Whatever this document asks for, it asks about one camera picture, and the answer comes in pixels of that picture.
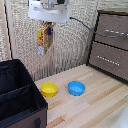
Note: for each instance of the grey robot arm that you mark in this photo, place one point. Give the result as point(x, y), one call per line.
point(53, 2)

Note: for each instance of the blue plastic bowl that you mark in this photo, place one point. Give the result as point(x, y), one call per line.
point(76, 88)

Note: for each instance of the brown drawer cabinet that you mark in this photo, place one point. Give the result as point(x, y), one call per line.
point(110, 43)

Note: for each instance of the black fabric storage case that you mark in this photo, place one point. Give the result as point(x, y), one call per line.
point(20, 96)

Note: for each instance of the yellow plastic bowl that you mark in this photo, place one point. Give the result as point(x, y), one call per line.
point(49, 88)

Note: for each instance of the yellow cereal bar box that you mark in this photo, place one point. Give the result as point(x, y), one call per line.
point(43, 37)

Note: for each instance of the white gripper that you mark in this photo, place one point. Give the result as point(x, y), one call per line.
point(48, 12)

